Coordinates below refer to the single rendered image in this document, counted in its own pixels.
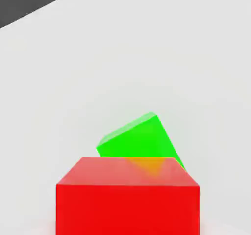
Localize small red cube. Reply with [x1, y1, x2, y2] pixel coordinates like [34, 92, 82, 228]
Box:
[55, 157, 201, 235]

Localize small green cube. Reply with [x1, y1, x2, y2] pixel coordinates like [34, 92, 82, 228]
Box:
[96, 111, 187, 172]

